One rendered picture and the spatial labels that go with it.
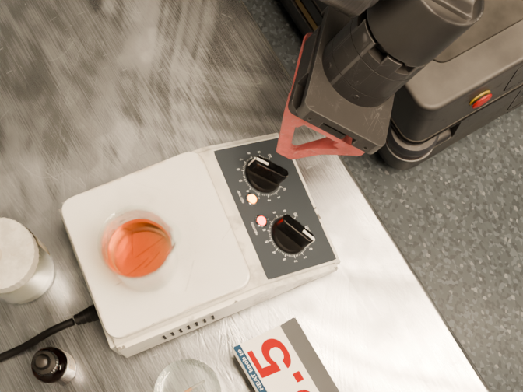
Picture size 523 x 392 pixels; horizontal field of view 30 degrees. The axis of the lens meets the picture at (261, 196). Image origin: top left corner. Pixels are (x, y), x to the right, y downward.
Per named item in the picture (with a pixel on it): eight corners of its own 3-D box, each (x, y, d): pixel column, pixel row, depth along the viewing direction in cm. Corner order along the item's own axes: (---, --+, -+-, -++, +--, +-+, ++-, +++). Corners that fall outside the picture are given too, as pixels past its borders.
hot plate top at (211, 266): (198, 149, 79) (198, 145, 78) (255, 285, 76) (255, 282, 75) (58, 204, 78) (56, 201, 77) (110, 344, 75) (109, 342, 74)
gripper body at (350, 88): (289, 119, 66) (348, 62, 60) (317, 13, 72) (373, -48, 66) (370, 160, 68) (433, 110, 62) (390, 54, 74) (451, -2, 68)
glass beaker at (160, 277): (117, 302, 75) (100, 284, 67) (107, 235, 77) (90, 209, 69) (194, 288, 76) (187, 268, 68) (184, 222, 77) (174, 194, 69)
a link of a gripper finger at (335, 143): (239, 158, 73) (300, 96, 66) (259, 86, 77) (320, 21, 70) (315, 196, 75) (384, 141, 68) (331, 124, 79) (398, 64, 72)
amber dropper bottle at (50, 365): (64, 393, 82) (47, 387, 75) (34, 376, 82) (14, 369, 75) (83, 362, 82) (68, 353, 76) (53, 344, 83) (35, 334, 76)
